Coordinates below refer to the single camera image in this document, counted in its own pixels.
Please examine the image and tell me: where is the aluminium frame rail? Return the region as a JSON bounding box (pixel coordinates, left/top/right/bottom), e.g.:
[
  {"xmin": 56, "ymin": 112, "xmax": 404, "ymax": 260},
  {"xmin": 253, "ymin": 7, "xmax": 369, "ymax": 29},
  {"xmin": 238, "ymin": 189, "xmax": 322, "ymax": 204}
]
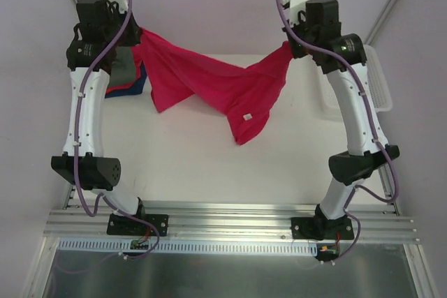
[{"xmin": 43, "ymin": 200, "xmax": 422, "ymax": 244}]

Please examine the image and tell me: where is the folded red t shirt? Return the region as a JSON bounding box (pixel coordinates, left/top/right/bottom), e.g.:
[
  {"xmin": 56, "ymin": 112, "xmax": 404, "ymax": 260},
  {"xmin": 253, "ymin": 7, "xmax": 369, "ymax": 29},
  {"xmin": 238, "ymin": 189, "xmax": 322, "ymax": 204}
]
[{"xmin": 131, "ymin": 46, "xmax": 143, "ymax": 81}]

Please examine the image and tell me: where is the white plastic mesh basket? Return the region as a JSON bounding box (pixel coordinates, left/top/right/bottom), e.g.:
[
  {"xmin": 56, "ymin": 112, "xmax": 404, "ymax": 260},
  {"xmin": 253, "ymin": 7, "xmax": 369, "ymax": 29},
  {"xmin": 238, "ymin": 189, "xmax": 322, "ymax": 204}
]
[{"xmin": 364, "ymin": 45, "xmax": 393, "ymax": 112}]

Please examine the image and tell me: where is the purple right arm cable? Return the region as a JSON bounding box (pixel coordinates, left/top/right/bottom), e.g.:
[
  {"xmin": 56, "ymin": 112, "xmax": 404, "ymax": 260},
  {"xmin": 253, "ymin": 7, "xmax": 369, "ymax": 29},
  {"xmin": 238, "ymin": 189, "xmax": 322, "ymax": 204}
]
[{"xmin": 274, "ymin": 0, "xmax": 401, "ymax": 267}]

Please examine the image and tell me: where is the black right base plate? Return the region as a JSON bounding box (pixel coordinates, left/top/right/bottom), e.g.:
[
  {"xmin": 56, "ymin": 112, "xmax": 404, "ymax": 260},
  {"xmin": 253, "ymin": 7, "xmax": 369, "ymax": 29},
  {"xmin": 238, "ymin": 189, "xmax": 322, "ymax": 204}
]
[{"xmin": 291, "ymin": 216, "xmax": 354, "ymax": 241}]

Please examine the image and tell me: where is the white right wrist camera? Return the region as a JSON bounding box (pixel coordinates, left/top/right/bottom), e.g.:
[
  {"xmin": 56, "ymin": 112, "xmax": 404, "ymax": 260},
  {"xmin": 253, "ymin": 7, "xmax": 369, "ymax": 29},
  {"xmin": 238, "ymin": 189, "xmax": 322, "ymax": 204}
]
[{"xmin": 280, "ymin": 0, "xmax": 309, "ymax": 27}]

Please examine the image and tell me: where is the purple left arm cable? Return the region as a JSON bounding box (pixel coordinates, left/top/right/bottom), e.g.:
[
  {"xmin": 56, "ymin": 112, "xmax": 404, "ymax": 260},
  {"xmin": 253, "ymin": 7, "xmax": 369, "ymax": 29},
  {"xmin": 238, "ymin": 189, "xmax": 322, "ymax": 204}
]
[{"xmin": 73, "ymin": 0, "xmax": 161, "ymax": 260}]

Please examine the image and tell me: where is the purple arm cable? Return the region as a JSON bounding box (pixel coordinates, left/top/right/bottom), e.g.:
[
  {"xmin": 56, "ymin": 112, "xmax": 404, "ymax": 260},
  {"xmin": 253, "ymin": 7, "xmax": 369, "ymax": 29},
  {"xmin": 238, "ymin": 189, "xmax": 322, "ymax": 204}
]
[
  {"xmin": 274, "ymin": 0, "xmax": 401, "ymax": 267},
  {"xmin": 73, "ymin": 0, "xmax": 161, "ymax": 260}
]

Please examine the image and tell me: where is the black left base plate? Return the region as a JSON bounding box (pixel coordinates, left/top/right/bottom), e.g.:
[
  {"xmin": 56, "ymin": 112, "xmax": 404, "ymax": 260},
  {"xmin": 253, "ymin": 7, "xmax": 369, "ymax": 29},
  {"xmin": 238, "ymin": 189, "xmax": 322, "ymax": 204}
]
[{"xmin": 106, "ymin": 214, "xmax": 169, "ymax": 237}]

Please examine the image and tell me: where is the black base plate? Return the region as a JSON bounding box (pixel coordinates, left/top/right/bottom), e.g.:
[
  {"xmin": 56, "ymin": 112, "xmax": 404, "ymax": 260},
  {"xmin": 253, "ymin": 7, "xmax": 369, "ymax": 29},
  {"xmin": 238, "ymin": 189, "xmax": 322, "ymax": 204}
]
[
  {"xmin": 106, "ymin": 214, "xmax": 169, "ymax": 237},
  {"xmin": 291, "ymin": 216, "xmax": 354, "ymax": 241}
]

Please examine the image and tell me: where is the white slotted cable duct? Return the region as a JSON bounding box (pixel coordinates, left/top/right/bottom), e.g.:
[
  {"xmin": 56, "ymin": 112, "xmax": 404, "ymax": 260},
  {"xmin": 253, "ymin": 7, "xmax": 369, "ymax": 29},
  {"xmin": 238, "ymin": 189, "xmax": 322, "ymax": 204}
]
[{"xmin": 58, "ymin": 238, "xmax": 318, "ymax": 257}]

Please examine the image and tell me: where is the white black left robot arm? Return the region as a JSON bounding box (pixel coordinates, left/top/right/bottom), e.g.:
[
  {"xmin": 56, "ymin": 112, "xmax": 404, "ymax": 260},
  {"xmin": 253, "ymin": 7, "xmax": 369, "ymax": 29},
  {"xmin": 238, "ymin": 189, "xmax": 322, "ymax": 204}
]
[{"xmin": 51, "ymin": 0, "xmax": 147, "ymax": 234}]

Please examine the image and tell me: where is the crimson pink t shirt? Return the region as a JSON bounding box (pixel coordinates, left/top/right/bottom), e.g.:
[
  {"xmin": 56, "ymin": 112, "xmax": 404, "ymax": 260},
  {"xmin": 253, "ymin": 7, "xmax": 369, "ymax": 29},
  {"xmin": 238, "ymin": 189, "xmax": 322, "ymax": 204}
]
[{"xmin": 133, "ymin": 30, "xmax": 293, "ymax": 145}]

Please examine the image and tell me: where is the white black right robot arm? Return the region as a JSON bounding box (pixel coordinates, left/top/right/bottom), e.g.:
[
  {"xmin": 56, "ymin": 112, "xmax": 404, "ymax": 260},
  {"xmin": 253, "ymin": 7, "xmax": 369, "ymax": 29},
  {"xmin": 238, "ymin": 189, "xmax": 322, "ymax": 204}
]
[{"xmin": 281, "ymin": 0, "xmax": 400, "ymax": 241}]

